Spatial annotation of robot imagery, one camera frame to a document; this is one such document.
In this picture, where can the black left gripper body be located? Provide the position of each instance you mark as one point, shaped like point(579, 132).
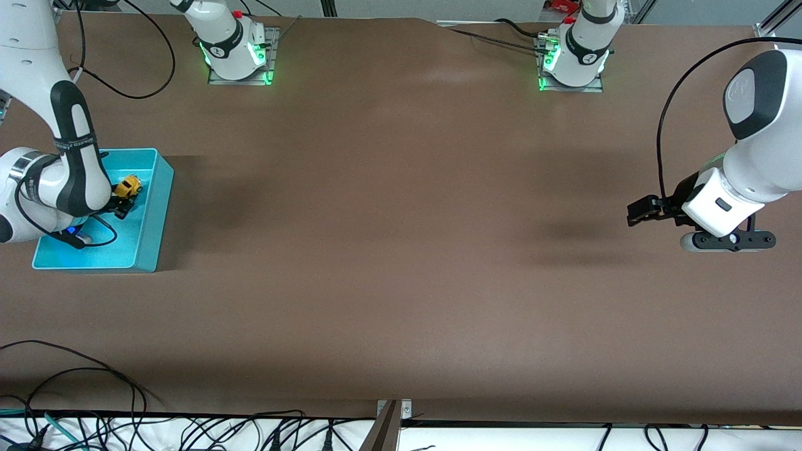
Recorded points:
point(681, 192)

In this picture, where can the yellow beetle toy car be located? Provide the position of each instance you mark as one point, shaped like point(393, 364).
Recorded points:
point(128, 186)

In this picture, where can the turquoise plastic bin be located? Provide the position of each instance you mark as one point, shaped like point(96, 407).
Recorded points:
point(135, 241)

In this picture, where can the red background object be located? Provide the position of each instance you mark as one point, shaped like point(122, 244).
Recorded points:
point(562, 5)

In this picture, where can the grey diagonal metal bar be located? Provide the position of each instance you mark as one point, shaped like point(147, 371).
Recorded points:
point(383, 432)

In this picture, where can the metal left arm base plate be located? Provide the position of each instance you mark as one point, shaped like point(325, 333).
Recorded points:
point(573, 89)

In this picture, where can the aluminium frame profile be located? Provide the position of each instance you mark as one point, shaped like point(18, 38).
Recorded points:
point(642, 9)
point(62, 6)
point(777, 17)

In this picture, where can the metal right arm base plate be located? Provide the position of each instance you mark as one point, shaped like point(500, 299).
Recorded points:
point(273, 44)

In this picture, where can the black frame post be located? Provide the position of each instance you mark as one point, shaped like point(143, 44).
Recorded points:
point(329, 6)

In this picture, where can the small metal bracket plate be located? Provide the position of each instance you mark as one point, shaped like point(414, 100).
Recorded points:
point(406, 410)

